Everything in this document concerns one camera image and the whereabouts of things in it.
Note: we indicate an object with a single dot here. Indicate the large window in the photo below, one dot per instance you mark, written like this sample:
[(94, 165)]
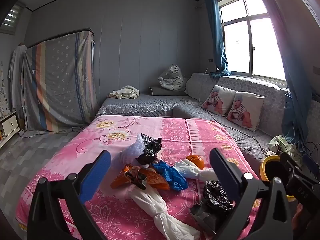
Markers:
[(237, 50)]

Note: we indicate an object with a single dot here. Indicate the crumpled beige cloth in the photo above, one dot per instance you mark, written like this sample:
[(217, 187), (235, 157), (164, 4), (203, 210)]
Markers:
[(123, 92)]

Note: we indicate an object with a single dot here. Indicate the white low cabinet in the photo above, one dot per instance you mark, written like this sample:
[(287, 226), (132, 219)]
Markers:
[(10, 127)]

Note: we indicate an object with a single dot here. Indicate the mandarin orange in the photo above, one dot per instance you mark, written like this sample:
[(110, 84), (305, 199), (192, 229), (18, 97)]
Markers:
[(195, 161)]

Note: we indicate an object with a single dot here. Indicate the grey quilted corner sofa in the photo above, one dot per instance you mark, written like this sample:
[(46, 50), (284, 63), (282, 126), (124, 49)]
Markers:
[(150, 103)]

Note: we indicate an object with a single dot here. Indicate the person's right hand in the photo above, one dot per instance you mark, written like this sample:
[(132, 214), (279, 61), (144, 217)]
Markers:
[(298, 216)]

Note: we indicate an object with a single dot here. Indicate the white twisted plastic bag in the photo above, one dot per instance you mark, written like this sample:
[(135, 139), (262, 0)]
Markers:
[(155, 205)]

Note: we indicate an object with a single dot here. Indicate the pale lavender plastic bag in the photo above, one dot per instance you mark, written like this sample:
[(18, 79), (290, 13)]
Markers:
[(132, 152)]

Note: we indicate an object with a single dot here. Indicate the pink floral blanket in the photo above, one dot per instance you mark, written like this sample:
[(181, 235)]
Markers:
[(75, 155)]

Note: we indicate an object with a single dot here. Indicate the blue plastic bag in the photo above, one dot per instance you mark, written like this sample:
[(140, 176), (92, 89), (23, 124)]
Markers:
[(172, 177)]

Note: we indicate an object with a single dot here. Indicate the shiny black plastic bag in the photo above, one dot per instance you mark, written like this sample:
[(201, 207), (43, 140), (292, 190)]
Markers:
[(148, 150)]

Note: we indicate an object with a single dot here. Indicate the striped cloth covered wardrobe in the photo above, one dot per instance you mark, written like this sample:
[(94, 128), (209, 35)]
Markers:
[(57, 80)]

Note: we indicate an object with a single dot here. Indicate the orange foil snack wrapper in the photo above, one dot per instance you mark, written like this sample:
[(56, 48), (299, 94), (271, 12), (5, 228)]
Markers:
[(155, 180)]

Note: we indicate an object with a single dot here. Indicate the short blue curtain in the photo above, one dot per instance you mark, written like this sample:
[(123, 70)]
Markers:
[(217, 37)]

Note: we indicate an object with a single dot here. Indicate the baby print pillow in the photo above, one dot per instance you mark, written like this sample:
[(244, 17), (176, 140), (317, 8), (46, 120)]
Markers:
[(246, 112), (220, 100)]

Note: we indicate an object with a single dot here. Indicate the light green cloth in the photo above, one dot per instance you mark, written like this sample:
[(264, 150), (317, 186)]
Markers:
[(275, 141)]

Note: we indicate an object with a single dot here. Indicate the small window with blind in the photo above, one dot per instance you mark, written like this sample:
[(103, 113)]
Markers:
[(11, 17)]

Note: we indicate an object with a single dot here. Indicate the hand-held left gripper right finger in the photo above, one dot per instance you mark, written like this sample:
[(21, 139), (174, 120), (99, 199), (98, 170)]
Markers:
[(221, 166)]

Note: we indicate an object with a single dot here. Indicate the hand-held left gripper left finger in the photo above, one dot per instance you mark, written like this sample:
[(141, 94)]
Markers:
[(97, 173)]

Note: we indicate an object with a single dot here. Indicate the white power strip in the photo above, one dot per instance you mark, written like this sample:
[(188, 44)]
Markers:
[(270, 153)]

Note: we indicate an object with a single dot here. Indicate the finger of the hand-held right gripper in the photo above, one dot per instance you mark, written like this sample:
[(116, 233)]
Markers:
[(311, 163), (290, 163)]

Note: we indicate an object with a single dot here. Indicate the yellow bin with black liner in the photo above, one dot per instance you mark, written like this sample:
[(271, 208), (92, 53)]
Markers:
[(266, 165)]

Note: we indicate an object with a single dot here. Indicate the long blue curtain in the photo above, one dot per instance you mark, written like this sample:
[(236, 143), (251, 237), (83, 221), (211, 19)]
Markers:
[(292, 120)]

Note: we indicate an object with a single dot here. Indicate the white tiger plush toy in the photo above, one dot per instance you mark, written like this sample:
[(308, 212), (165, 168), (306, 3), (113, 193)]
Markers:
[(173, 78)]

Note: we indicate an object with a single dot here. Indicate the white hanging cloth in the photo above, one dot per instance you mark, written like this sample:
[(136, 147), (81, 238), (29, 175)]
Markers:
[(16, 80)]

